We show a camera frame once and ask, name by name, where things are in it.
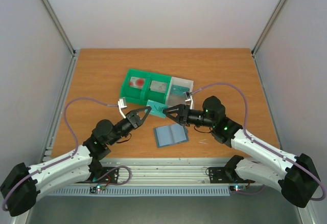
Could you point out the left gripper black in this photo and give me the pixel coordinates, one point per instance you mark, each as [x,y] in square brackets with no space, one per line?
[133,117]

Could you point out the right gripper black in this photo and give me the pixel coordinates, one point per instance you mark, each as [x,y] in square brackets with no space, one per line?
[183,114]

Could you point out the teal VIP card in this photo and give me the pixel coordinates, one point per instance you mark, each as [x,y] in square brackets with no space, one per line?
[157,108]
[177,90]

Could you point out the white translucent bin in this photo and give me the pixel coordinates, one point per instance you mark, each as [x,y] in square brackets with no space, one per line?
[172,100]

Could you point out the teal leather card holder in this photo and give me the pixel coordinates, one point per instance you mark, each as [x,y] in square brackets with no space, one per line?
[170,135]

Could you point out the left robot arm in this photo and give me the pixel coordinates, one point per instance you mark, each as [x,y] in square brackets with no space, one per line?
[25,185]

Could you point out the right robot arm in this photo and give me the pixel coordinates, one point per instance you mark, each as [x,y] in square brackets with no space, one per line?
[294,176]

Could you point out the grey card in bin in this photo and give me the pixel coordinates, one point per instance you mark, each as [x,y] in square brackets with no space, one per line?
[158,86]

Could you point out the card with red circles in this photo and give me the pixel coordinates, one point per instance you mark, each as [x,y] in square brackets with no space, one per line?
[136,82]

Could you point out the green bin middle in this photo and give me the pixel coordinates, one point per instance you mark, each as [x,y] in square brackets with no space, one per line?
[148,94]

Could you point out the green bin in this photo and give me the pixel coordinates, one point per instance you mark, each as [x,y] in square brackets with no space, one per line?
[132,95]
[148,94]

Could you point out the green bin left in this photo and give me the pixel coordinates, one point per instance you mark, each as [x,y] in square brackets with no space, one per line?
[132,95]

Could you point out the right status board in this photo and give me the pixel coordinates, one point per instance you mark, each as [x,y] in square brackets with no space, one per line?
[237,188]

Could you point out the status board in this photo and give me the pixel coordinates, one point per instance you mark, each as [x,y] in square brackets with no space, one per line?
[97,189]
[237,188]

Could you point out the left status board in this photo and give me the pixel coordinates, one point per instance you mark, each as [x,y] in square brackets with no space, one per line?
[97,189]

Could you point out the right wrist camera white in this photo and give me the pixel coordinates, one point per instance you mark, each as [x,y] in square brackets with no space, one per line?
[189,99]

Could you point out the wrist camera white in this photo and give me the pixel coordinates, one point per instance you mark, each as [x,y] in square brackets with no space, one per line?
[189,99]
[122,104]

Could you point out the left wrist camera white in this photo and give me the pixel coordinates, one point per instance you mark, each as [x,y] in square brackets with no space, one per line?
[122,104]

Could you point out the aluminium rail front frame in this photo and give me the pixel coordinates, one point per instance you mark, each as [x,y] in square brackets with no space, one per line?
[162,171]

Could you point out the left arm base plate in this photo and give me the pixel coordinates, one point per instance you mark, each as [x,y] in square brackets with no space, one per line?
[112,177]

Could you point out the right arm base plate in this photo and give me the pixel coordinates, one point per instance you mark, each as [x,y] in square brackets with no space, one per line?
[222,175]

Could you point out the grey slotted cable duct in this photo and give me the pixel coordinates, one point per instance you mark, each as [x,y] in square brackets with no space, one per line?
[139,191]

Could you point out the left aluminium frame post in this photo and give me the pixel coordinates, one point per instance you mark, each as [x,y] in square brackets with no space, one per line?
[48,7]

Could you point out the aluminium frame post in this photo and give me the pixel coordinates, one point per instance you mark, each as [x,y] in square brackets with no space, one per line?
[268,26]
[48,7]

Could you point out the right aluminium frame post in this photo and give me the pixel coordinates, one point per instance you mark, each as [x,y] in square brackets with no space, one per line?
[268,26]

